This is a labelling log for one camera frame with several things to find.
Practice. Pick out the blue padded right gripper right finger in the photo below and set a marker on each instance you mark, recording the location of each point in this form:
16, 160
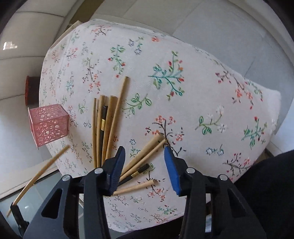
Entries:
214, 207

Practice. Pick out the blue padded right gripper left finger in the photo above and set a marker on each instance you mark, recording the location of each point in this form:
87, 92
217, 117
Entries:
57, 217

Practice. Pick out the bamboo chopstick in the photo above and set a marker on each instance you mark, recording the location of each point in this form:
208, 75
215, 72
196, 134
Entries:
146, 149
109, 116
116, 117
143, 161
94, 132
136, 187
23, 180
99, 122

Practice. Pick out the black chopstick gold band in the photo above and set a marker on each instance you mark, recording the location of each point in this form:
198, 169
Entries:
135, 174
102, 129

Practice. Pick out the pink perforated utensil holder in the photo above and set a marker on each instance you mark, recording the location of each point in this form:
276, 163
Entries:
48, 123

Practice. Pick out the floral tablecloth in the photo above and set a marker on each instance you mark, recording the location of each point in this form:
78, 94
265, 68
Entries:
210, 115

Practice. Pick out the brown trash bin red liner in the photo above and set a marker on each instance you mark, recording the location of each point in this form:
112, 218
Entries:
31, 90

